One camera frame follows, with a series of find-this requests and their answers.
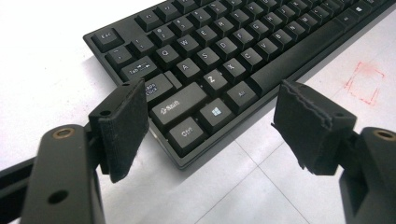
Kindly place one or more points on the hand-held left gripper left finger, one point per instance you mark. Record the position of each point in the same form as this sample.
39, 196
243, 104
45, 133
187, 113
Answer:
123, 130

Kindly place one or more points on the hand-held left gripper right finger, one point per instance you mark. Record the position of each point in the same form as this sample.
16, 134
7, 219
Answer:
311, 133

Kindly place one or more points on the black computer keyboard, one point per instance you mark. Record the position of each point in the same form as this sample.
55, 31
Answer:
224, 46

